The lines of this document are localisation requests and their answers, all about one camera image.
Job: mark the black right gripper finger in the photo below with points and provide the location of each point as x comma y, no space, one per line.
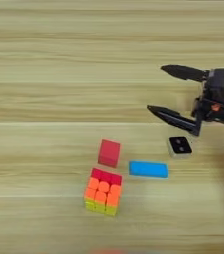
180,119
186,72

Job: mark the small black white cube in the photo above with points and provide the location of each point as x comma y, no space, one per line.
179,146

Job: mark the small red cube block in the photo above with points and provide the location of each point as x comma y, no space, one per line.
109,152

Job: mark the multicolour Rubik's cube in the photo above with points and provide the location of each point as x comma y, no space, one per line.
103,193

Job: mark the black box with white label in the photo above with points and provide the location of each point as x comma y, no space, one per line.
218,84

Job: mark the flat blue rectangular block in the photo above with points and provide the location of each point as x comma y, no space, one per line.
147,169

